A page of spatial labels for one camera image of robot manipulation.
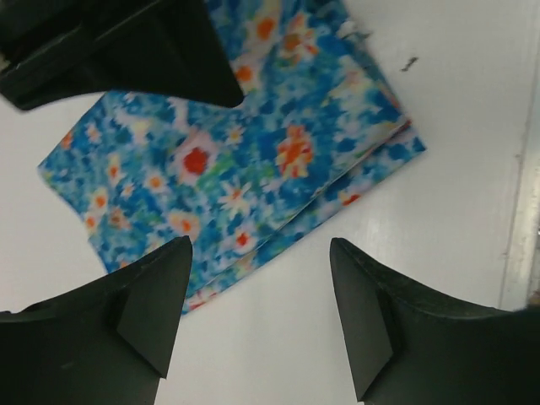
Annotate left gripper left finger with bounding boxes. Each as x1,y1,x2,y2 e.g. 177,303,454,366
1,237,192,404

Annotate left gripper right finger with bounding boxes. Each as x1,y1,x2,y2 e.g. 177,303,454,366
330,238,539,404

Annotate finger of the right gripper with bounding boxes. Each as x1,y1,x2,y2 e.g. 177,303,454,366
1,1,244,111

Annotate blue floral skirt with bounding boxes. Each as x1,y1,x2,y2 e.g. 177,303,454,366
38,1,424,312

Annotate aluminium frame rail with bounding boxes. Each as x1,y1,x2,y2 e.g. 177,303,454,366
497,96,540,313

